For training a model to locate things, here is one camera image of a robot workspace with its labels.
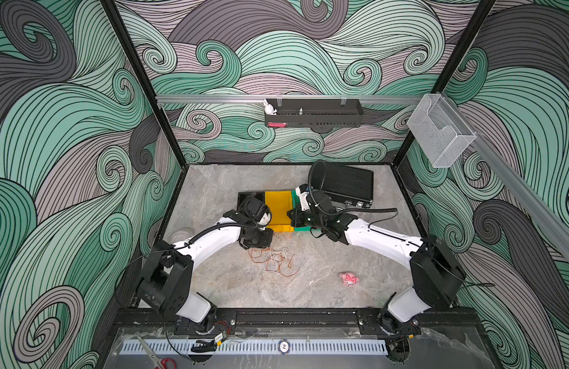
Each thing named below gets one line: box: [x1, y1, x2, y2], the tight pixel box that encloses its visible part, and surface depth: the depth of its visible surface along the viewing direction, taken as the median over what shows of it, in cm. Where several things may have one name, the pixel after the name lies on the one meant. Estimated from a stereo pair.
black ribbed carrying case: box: [308, 159, 375, 209], surface depth 105 cm
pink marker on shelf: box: [267, 122, 287, 128], surface depth 92 cm
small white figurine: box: [262, 98, 278, 116], surface depth 87 cm
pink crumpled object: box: [338, 272, 360, 287], surface depth 79 cm
